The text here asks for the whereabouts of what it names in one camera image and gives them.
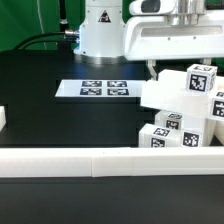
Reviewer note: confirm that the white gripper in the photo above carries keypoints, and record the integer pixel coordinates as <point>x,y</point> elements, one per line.
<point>152,38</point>

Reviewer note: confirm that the white chair back frame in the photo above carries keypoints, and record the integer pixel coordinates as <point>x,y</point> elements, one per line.
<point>168,93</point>

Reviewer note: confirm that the small white block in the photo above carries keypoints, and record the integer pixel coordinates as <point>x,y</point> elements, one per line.
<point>168,119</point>

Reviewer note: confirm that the white chair seat part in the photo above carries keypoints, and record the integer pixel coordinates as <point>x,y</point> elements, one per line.
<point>197,132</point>

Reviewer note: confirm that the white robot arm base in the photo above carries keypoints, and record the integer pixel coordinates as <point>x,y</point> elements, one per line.
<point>101,34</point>

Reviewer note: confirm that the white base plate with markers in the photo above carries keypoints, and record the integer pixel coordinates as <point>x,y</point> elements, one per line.
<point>71,88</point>

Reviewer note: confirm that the white front fence wall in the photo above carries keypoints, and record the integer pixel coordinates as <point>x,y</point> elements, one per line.
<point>110,162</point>

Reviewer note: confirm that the white fence wall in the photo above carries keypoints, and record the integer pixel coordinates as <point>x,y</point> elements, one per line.
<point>110,162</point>
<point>2,117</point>

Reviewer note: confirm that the white left fence wall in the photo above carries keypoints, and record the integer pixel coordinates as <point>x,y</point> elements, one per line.
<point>2,117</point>

